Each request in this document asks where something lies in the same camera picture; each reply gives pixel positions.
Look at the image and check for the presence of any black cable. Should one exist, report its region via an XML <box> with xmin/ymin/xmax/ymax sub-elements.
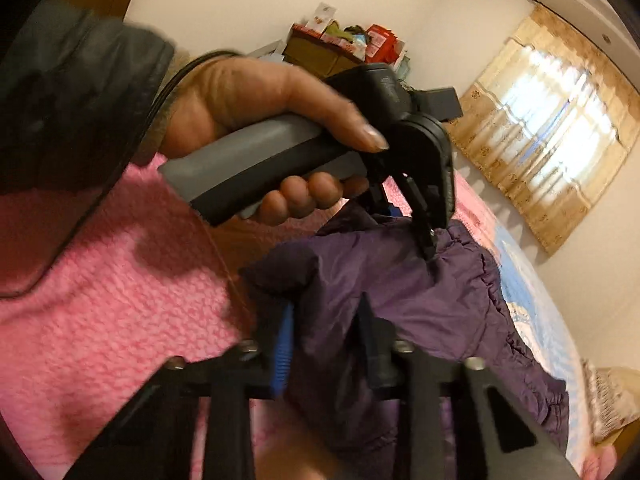
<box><xmin>147</xmin><ymin>49</ymin><xmax>244</xmax><ymax>126</ymax></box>

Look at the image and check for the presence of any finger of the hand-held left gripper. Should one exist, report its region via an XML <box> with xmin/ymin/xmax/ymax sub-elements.
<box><xmin>400</xmin><ymin>172</ymin><xmax>444</xmax><ymax>262</ymax></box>
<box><xmin>357</xmin><ymin>184</ymin><xmax>402</xmax><ymax>221</ymax></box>

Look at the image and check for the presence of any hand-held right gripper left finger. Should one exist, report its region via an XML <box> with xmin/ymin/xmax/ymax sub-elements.
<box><xmin>65</xmin><ymin>302</ymin><xmax>298</xmax><ymax>480</ymax></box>

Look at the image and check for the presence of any brown wooden desk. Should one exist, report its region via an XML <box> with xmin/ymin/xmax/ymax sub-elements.
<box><xmin>282</xmin><ymin>25</ymin><xmax>401</xmax><ymax>80</ymax></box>

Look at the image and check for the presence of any person's left hand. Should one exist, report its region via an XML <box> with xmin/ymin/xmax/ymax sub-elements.
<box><xmin>160</xmin><ymin>55</ymin><xmax>391</xmax><ymax>226</ymax></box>

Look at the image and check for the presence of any beige patterned curtain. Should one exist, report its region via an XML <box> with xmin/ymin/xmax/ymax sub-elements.
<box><xmin>445</xmin><ymin>5</ymin><xmax>640</xmax><ymax>257</ymax></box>

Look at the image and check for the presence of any purple padded jacket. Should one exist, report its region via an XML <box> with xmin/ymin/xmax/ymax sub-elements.
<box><xmin>240</xmin><ymin>200</ymin><xmax>571</xmax><ymax>466</ymax></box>

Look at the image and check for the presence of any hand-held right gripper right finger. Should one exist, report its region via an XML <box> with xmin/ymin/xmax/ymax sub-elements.
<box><xmin>357</xmin><ymin>292</ymin><xmax>581</xmax><ymax>480</ymax></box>

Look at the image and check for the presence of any red box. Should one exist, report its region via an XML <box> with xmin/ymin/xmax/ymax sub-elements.
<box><xmin>365</xmin><ymin>23</ymin><xmax>407</xmax><ymax>64</ymax></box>

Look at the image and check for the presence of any beige patterned pillow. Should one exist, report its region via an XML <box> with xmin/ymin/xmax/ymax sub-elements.
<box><xmin>581</xmin><ymin>360</ymin><xmax>640</xmax><ymax>444</ymax></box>

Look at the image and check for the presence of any light blue bed sheet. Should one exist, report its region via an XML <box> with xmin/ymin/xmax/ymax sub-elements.
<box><xmin>492</xmin><ymin>220</ymin><xmax>597</xmax><ymax>441</ymax></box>

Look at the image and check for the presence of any white printed card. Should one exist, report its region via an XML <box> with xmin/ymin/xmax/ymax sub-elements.
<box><xmin>312</xmin><ymin>2</ymin><xmax>337</xmax><ymax>37</ymax></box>

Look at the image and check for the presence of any pink fleece blanket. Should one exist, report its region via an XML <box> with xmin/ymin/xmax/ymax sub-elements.
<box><xmin>0</xmin><ymin>152</ymin><xmax>506</xmax><ymax>480</ymax></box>

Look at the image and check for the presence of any person's left forearm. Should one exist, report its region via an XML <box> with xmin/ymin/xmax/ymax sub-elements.
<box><xmin>0</xmin><ymin>0</ymin><xmax>201</xmax><ymax>297</ymax></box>

